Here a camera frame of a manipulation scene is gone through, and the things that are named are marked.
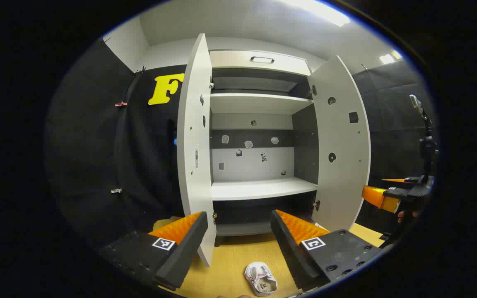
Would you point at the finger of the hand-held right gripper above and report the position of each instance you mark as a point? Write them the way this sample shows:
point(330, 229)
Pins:
point(379, 198)
point(402, 181)

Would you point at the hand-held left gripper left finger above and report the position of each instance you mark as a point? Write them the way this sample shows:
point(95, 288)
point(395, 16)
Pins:
point(182, 252)

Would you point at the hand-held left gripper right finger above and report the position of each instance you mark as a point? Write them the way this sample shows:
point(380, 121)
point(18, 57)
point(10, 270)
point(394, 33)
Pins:
point(288, 248)

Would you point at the white canvas shoe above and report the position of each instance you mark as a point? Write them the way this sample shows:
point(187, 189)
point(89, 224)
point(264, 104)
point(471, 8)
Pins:
point(260, 279)

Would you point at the white cabinet door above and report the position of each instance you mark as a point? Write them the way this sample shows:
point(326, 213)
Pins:
point(193, 157)
point(342, 178)

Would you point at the white shoe cabinet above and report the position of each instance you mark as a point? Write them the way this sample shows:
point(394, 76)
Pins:
point(259, 188)

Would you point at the grey cabinet bottom shelf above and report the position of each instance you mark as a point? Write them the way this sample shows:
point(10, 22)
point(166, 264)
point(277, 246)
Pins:
point(242, 229)

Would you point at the white cabinet shelf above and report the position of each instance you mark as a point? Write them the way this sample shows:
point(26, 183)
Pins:
point(255, 103)
point(259, 189)

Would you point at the white cabinet drawer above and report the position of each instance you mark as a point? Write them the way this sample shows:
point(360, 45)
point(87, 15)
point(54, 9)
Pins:
point(230, 62)

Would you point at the black backdrop cloth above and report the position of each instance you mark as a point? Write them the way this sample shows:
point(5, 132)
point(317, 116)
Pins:
point(97, 165)
point(391, 124)

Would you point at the small ceiling light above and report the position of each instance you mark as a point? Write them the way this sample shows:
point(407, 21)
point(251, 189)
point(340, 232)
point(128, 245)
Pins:
point(389, 57)

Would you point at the red cloth clip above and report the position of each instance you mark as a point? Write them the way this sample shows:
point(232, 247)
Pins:
point(121, 104)

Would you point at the black cloth clip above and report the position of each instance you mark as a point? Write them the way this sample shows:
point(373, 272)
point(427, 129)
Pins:
point(141, 70)

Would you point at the large ceiling light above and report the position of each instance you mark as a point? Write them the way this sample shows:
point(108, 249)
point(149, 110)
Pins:
point(317, 10)

